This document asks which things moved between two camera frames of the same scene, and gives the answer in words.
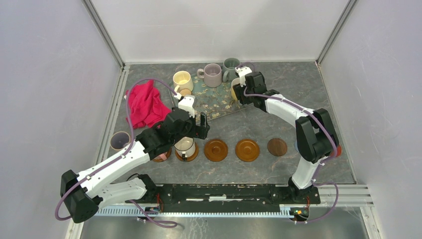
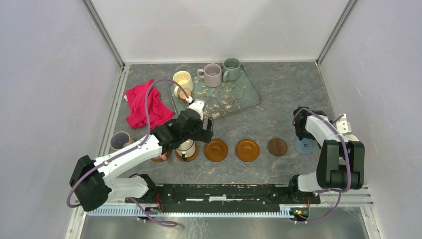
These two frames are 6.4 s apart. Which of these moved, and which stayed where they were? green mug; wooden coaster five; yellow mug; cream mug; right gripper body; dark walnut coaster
Moved: right gripper body; yellow mug
Stayed: wooden coaster five; cream mug; dark walnut coaster; green mug
